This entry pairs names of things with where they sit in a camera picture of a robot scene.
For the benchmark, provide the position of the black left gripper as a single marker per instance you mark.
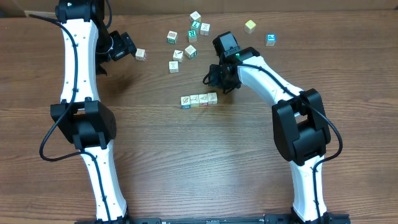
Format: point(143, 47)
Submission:
point(125, 45)

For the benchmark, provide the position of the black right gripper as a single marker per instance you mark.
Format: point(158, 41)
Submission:
point(215, 83)

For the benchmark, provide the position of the yellow-sided wooden block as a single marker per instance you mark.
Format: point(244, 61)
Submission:
point(212, 98)

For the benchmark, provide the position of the red Q wooden block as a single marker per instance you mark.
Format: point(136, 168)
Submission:
point(203, 100)

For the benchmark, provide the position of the yellow-edged wooden block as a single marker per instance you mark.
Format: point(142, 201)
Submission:
point(194, 100)

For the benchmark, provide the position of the blue-edged wooden block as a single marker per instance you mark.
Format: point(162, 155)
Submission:
point(185, 102)

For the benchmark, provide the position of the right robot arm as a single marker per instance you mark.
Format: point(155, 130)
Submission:
point(300, 129)

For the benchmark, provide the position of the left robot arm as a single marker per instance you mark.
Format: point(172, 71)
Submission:
point(80, 115)

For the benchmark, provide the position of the red-sided left wooden block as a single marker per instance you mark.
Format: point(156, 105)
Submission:
point(141, 54)

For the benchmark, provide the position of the green-sided tilted wooden block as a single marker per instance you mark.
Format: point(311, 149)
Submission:
point(190, 52)

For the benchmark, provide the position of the green B wooden block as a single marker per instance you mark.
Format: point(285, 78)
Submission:
point(172, 37)

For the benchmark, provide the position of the wooden block red picture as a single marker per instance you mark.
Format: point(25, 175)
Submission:
point(178, 56)

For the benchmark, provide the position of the blue-sided wooden block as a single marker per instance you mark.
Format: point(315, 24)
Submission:
point(205, 29)

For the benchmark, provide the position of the plain wooden block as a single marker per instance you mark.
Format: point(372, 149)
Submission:
point(173, 67)

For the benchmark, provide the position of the green R wooden block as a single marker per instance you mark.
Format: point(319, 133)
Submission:
point(192, 36)

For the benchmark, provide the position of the yellow top wooden block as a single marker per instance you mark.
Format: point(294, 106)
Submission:
point(250, 26)

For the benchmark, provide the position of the blue P wooden block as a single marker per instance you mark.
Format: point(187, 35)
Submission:
point(270, 40)

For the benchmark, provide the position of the green L wooden block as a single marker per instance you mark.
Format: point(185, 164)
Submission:
point(195, 25)

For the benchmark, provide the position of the top wooden letter block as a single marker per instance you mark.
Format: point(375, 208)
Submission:
point(195, 16)

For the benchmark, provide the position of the brown cardboard backdrop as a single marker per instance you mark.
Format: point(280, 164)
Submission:
point(139, 7)

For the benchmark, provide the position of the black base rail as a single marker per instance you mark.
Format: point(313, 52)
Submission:
point(214, 221)

